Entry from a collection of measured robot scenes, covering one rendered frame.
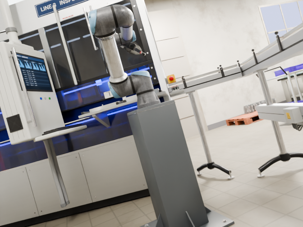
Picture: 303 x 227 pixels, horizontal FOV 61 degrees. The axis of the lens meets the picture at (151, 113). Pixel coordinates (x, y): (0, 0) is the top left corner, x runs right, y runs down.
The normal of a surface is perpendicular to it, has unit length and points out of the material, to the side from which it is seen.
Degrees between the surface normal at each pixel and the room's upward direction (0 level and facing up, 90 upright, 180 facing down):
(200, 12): 90
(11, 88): 90
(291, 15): 90
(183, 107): 90
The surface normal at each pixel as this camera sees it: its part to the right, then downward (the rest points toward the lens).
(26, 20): -0.10, 0.03
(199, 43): 0.31, -0.09
